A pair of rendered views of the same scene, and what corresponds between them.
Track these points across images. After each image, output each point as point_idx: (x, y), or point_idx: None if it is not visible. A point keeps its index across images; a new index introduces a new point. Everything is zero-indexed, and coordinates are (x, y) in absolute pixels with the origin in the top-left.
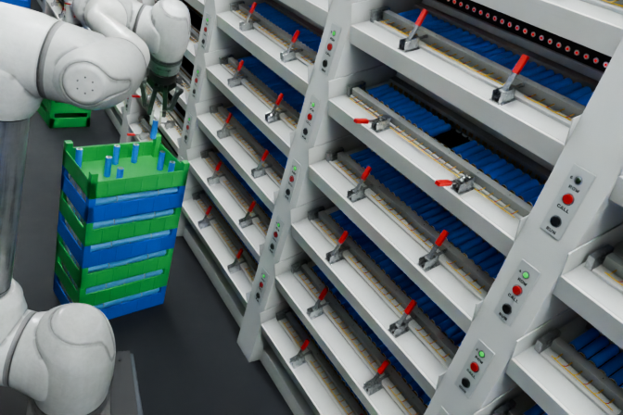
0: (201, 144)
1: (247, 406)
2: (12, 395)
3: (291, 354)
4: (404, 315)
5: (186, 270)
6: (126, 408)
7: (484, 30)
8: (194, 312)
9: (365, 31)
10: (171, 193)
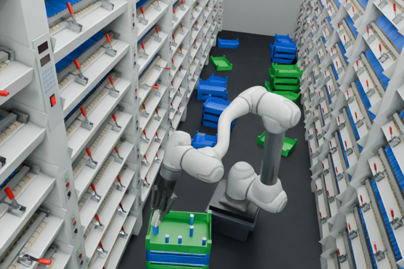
0: None
1: (160, 209)
2: (252, 208)
3: (145, 189)
4: (157, 113)
5: None
6: (220, 190)
7: None
8: (142, 260)
9: (139, 68)
10: None
